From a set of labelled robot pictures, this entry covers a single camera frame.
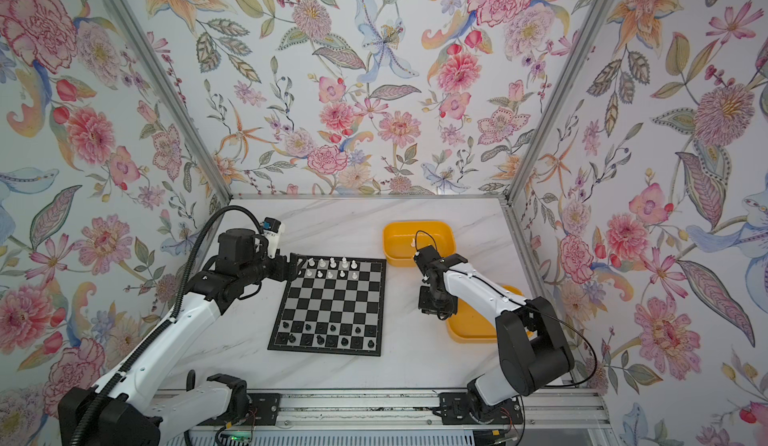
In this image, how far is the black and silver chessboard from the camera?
84 centimetres

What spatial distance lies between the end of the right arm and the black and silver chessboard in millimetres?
168

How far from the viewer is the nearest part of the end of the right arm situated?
0.65m
